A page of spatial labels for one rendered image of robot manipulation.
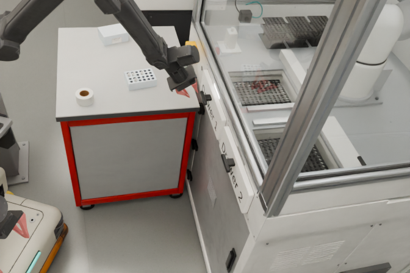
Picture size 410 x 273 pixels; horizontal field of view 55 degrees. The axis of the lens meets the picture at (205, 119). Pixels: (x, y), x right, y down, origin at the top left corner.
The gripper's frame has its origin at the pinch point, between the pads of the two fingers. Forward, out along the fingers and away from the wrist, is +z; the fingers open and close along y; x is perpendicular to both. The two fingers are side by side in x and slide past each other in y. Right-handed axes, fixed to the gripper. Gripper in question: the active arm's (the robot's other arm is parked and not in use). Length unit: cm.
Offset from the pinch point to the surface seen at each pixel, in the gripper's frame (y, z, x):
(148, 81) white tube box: -18.5, 8.2, 28.2
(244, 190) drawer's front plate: 2.9, 10.6, -39.0
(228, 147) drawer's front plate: 3.2, 10.6, -21.1
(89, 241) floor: -89, 58, 2
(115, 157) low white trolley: -51, 28, 17
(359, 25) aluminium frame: 41, -44, -53
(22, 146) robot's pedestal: -116, 36, 69
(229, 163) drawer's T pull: 2.0, 8.9, -28.4
